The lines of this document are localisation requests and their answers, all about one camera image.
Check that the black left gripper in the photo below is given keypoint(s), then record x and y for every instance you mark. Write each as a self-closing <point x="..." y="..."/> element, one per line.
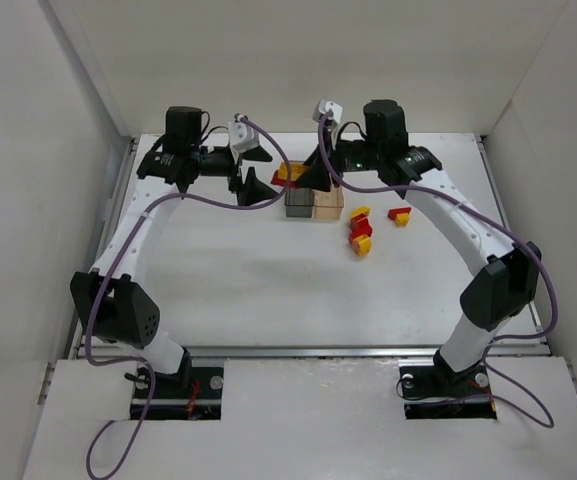
<point x="237" y="168"/>

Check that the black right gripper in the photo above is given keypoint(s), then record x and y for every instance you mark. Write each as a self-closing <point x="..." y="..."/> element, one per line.
<point x="332" y="163"/>

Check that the yellow lego brick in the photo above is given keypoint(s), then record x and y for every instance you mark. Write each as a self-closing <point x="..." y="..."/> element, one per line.
<point x="402" y="219"/>
<point x="291" y="172"/>

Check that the red curved lego brick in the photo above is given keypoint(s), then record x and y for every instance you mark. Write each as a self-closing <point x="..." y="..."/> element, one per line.
<point x="393" y="213"/>

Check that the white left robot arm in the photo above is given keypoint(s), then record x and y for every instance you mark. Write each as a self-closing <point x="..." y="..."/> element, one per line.
<point x="109" y="298"/>

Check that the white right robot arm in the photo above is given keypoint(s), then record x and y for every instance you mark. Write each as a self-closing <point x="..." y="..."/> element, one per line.
<point x="504" y="272"/>

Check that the clear tan plastic container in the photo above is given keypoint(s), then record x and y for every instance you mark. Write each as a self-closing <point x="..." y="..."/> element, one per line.
<point x="328" y="205"/>

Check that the smoky grey plastic container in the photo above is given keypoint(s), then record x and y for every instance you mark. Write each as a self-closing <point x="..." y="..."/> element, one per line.
<point x="298" y="203"/>

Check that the lower red yellow lego stack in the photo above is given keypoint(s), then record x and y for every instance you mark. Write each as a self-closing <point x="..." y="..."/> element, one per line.
<point x="360" y="243"/>

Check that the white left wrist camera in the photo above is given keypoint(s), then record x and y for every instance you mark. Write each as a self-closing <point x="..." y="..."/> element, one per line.
<point x="242" y="138"/>

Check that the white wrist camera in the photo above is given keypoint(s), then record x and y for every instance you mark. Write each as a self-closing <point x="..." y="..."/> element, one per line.
<point x="329" y="111"/>
<point x="242" y="138"/>

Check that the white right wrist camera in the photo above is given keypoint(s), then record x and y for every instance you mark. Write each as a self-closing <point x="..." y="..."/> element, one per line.
<point x="329" y="111"/>

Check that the aluminium frame rail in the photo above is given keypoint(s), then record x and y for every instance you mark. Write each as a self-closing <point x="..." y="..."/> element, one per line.
<point x="276" y="352"/>

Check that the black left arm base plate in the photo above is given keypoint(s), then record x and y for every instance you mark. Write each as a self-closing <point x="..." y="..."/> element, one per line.
<point x="200" y="399"/>

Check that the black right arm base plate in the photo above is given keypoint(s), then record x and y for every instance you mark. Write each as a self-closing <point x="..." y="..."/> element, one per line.
<point x="429" y="395"/>

